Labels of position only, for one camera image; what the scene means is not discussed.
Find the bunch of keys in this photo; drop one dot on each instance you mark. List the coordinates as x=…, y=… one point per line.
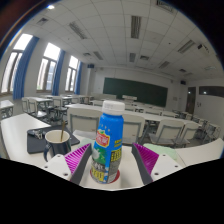
x=38, y=134

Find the black notebook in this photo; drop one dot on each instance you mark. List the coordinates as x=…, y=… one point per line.
x=33, y=145

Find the group of white chairs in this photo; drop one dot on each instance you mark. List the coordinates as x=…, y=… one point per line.
x=81, y=121

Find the dark mug with tan base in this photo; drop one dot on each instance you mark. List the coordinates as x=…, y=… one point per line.
x=55, y=148

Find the dark interior wall window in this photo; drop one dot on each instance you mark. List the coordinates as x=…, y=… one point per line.
x=211, y=91

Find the tall classroom window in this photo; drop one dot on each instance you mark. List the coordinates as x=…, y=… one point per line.
x=10, y=70
x=45, y=71
x=70, y=75

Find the blue curtain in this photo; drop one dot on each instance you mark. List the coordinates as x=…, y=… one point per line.
x=21, y=71
x=57, y=75
x=78, y=79

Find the green chalkboard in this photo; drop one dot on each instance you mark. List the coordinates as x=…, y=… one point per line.
x=135, y=91

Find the dark classroom door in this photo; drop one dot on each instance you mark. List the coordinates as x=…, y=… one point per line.
x=190, y=100

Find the thin stick in mug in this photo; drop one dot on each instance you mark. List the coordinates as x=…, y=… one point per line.
x=63, y=130

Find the blue drink bottle white cap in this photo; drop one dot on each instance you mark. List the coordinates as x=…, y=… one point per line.
x=108, y=133

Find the black wall speaker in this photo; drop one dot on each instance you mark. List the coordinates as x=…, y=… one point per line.
x=183, y=82
x=90, y=66

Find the green sponge block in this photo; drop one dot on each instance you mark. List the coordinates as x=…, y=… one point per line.
x=85, y=141

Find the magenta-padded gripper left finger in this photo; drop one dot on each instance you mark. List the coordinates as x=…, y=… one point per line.
x=57, y=165

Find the group of ceiling lights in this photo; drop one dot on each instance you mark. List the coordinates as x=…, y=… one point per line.
x=135, y=26

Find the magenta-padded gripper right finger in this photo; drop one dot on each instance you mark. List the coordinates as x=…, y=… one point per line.
x=165, y=165

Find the white lectern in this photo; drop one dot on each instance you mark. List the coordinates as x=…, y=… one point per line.
x=129, y=98

